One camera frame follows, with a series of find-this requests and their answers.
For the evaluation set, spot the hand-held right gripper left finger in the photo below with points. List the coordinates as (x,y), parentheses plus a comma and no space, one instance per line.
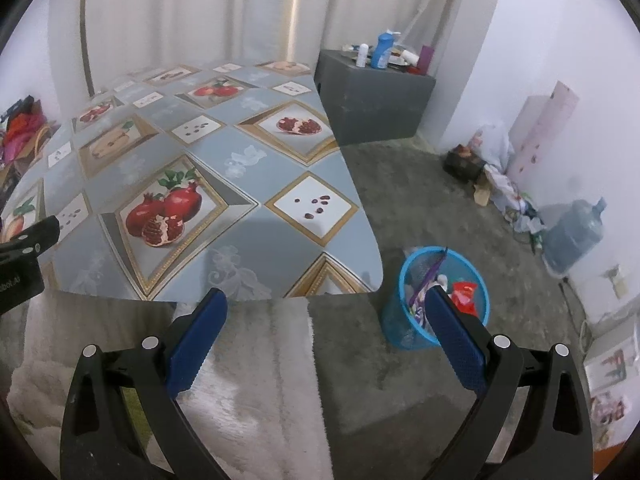
(195,345)

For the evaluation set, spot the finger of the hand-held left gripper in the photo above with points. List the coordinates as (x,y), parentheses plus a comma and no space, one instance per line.
(35,237)

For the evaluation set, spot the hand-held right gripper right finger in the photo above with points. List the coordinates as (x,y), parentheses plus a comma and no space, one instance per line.
(457,342)

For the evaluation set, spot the purple and yellow snack bag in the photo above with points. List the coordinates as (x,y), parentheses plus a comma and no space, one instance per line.
(420,317)

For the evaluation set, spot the red snack bag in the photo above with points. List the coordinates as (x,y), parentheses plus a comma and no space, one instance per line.
(462,295)

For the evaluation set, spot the blue mesh wastebasket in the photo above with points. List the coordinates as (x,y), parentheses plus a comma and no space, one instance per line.
(400,325)

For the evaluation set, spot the cardboard box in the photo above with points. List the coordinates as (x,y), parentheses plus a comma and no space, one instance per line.
(9,177)

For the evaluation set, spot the white fluffy blanket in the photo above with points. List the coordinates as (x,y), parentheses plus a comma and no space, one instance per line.
(260,385)

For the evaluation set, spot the orange and pink clothes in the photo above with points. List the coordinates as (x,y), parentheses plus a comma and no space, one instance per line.
(20,130)

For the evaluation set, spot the green bottle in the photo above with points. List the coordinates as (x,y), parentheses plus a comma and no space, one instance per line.
(538,244)

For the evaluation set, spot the white printed box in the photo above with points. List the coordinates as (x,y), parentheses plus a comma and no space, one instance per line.
(612,370)

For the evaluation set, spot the large water jug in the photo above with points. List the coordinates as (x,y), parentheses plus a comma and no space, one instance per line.
(572,235)

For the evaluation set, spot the crumpled paper pile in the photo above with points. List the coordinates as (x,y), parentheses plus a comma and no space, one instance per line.
(505,185)

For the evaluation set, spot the fruit print tablecloth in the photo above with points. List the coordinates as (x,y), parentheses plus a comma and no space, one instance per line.
(280,170)

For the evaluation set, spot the white plastic bag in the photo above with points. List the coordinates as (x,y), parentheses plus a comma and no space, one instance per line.
(492,142)

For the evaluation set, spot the pink patterned board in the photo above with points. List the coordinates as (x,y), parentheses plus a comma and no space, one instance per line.
(545,130)

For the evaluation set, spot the grey storage box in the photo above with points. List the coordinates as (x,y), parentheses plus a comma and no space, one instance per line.
(375,105)

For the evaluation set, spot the white curtain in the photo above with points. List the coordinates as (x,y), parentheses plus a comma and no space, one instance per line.
(200,15)

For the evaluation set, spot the purple cup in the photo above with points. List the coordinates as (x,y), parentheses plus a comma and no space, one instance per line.
(426,60)

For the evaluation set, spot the white tube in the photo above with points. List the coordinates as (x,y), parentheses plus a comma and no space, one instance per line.
(409,56)

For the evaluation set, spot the blue lotion bottle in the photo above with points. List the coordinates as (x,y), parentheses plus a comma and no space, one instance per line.
(382,52)

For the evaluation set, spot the small white bottle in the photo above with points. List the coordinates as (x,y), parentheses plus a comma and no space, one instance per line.
(363,56)

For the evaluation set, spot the white wall socket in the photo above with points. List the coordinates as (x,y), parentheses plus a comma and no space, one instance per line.
(616,281)

